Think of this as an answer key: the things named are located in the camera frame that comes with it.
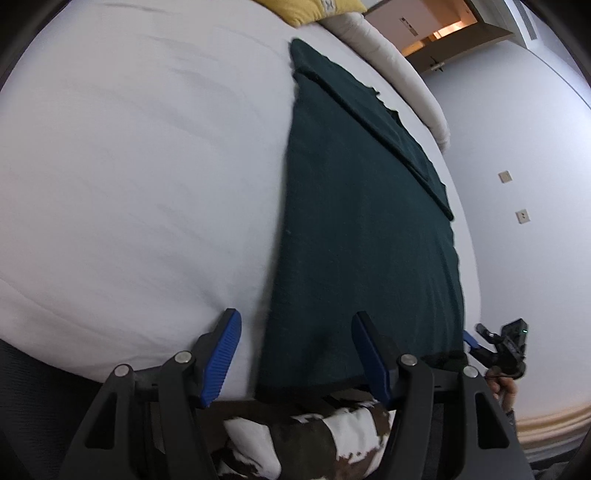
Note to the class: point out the white air vent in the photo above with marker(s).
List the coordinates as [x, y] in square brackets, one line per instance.
[530, 26]

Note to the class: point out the beige rolled duvet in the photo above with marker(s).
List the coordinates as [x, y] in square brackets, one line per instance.
[397, 69]

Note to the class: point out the dark green knitted sweater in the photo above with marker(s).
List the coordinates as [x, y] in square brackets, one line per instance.
[360, 258]

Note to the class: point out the beige wall socket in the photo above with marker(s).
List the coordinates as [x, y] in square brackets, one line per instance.
[504, 176]
[522, 216]

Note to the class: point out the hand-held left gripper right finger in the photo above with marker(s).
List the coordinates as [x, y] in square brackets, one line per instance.
[371, 360]

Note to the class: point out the person's right hand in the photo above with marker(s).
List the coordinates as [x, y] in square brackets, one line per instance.
[505, 393]

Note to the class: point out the yellow patterned pillow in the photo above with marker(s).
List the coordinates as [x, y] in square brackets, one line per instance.
[309, 9]

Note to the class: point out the brown white patterned pants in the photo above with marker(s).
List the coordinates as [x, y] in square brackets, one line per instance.
[300, 438]

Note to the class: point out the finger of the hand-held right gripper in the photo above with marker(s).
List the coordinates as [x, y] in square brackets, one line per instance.
[487, 332]
[472, 342]

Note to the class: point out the brown wooden door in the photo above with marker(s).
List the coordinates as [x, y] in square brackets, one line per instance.
[475, 39]

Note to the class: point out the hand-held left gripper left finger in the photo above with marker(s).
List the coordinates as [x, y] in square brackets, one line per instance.
[221, 356]

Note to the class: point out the bed with white sheet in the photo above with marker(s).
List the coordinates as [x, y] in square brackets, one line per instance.
[138, 184]

